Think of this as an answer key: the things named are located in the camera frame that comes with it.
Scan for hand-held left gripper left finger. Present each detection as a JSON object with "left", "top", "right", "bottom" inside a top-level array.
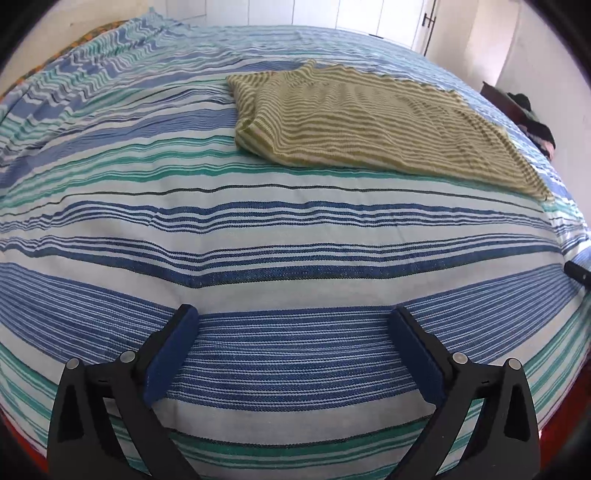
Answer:
[{"left": 46, "top": 304, "right": 200, "bottom": 480}]

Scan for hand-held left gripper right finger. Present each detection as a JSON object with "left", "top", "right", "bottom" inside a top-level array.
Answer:
[{"left": 388, "top": 306, "right": 541, "bottom": 480}]

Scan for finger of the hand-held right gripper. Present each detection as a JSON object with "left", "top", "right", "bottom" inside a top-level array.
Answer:
[{"left": 564, "top": 260, "right": 591, "bottom": 289}]

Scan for green striped knit cardigan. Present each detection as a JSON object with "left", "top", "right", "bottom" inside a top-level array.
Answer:
[{"left": 226, "top": 59, "right": 555, "bottom": 201}]

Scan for pile of dark clothes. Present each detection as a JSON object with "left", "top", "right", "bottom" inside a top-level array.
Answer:
[{"left": 505, "top": 92, "right": 557, "bottom": 161}]

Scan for blue striped bed sheet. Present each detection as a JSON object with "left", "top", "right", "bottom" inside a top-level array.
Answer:
[{"left": 0, "top": 7, "right": 591, "bottom": 480}]

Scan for red fleece garment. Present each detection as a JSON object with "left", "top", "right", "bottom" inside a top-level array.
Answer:
[{"left": 0, "top": 240, "right": 591, "bottom": 480}]

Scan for dark wooden furniture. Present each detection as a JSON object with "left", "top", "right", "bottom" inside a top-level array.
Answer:
[{"left": 480, "top": 80, "right": 527, "bottom": 125}]

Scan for white wardrobe doors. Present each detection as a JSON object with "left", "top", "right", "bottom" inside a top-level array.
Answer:
[{"left": 175, "top": 0, "right": 439, "bottom": 52}]

